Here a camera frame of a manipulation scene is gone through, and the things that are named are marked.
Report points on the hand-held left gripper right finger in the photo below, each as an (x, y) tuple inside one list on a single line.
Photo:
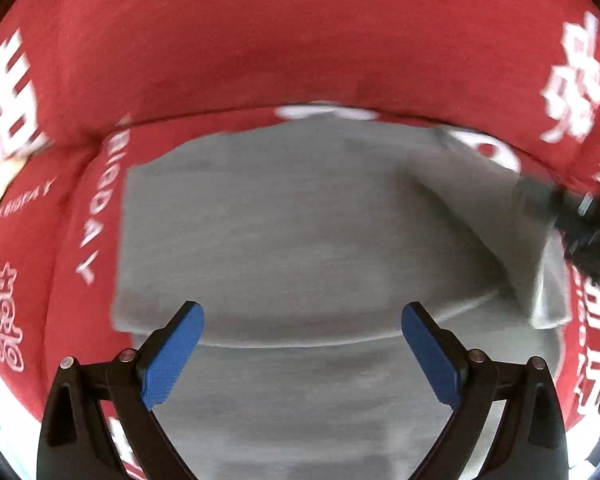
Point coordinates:
[(432, 355)]

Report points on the red printed blanket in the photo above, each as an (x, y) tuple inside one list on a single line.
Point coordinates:
[(300, 35)]

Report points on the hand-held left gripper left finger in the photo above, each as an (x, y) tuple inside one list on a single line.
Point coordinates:
[(172, 355)]

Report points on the beige cloth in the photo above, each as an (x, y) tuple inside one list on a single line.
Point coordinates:
[(0, 190)]

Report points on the grey fleece garment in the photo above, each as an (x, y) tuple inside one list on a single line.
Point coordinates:
[(300, 235)]

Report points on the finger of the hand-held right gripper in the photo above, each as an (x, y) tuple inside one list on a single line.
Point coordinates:
[(540, 197)]

